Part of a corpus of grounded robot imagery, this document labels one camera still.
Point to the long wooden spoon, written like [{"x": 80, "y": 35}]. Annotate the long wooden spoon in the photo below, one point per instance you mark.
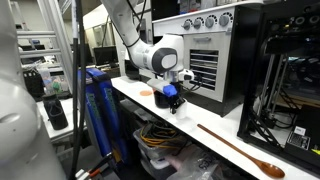
[{"x": 267, "y": 168}]

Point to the clear plastic storage bin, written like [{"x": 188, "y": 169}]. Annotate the clear plastic storage bin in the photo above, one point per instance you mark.
[{"x": 153, "y": 158}]

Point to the white cup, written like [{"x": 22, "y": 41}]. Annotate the white cup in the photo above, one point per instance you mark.
[{"x": 181, "y": 111}]

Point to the orange round lid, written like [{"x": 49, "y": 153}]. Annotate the orange round lid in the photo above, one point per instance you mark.
[{"x": 146, "y": 93}]

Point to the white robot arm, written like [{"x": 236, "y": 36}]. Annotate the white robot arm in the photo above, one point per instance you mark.
[{"x": 165, "y": 57}]

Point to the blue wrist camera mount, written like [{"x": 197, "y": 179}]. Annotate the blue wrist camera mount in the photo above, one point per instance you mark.
[{"x": 169, "y": 90}]

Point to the black bowl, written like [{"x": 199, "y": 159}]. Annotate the black bowl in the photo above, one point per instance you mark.
[{"x": 161, "y": 100}]

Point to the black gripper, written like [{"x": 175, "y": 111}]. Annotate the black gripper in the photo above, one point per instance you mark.
[{"x": 175, "y": 102}]

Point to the black water bottle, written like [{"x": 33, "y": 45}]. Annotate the black water bottle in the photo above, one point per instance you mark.
[{"x": 55, "y": 111}]

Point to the black 3D printer frame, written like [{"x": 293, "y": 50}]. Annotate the black 3D printer frame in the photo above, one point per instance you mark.
[{"x": 281, "y": 111}]

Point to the blue standing case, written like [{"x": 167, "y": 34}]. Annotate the blue standing case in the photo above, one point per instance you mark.
[{"x": 104, "y": 115}]

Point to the white toy kitchen stove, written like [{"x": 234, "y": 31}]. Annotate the white toy kitchen stove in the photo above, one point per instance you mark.
[{"x": 219, "y": 48}]

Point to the clear plastic bag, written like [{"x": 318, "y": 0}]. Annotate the clear plastic bag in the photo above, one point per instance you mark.
[{"x": 195, "y": 164}]

